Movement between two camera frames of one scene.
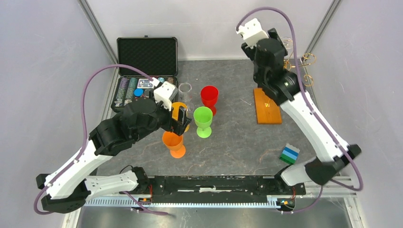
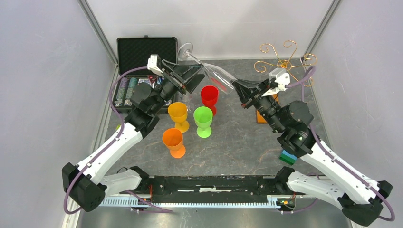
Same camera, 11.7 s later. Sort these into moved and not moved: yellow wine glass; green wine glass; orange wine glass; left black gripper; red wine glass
Moved: left black gripper
Not moved: orange wine glass; green wine glass; red wine glass; yellow wine glass
